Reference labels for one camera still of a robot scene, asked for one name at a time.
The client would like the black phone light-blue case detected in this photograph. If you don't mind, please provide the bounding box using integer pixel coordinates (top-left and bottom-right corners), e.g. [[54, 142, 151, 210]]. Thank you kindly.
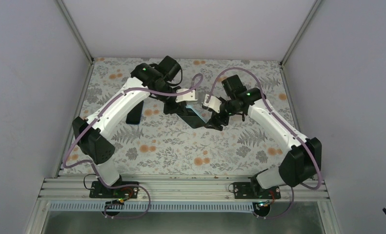
[[177, 105, 207, 129]]

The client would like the blue phone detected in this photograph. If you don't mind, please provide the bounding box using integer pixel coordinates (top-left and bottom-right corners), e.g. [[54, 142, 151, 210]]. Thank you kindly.
[[125, 101, 144, 125]]

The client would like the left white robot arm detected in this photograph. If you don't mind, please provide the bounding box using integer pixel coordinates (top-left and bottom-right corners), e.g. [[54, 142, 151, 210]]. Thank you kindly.
[[62, 56, 197, 197]]

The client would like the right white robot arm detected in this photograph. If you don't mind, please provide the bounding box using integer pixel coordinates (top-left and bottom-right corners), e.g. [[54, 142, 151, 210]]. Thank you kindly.
[[203, 75, 322, 198]]

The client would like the floral patterned table mat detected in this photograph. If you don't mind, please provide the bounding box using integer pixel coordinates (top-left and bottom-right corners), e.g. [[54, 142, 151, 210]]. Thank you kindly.
[[64, 57, 310, 177]]

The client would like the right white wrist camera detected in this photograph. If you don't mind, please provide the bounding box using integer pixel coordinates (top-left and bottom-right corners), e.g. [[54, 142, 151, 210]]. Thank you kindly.
[[202, 94, 222, 113]]

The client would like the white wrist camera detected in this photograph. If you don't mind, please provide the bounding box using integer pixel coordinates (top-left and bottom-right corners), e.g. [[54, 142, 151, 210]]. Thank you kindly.
[[202, 94, 222, 113], [175, 90, 198, 103]]

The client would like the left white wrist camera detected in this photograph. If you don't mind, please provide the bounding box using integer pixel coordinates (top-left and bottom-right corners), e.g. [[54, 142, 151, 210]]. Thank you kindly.
[[175, 90, 198, 103]]

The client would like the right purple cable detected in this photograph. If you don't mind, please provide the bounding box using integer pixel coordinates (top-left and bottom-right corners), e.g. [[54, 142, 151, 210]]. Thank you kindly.
[[205, 67, 325, 220]]

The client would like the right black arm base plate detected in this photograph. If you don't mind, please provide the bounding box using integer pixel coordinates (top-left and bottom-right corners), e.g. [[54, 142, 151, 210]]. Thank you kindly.
[[230, 182, 281, 199]]

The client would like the light-blue slotted cable duct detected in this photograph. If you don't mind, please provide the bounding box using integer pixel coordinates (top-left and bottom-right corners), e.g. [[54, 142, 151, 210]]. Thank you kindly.
[[48, 201, 254, 213]]

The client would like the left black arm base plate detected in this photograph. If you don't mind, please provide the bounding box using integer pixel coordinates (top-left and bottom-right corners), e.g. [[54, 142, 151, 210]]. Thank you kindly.
[[89, 181, 139, 199]]

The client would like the left aluminium frame post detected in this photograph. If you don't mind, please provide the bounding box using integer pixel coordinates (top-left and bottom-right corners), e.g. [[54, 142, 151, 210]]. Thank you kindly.
[[55, 0, 94, 64]]

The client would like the aluminium frame post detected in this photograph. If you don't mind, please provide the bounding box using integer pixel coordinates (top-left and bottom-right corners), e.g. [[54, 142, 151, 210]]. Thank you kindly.
[[280, 0, 323, 68], [55, 0, 94, 64]]

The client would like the right aluminium frame post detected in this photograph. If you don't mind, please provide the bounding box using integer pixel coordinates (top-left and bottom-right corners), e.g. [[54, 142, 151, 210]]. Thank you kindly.
[[280, 0, 323, 68]]

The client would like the aluminium front rail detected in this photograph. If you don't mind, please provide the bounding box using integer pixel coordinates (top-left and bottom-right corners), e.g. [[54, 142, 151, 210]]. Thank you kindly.
[[38, 174, 330, 202]]

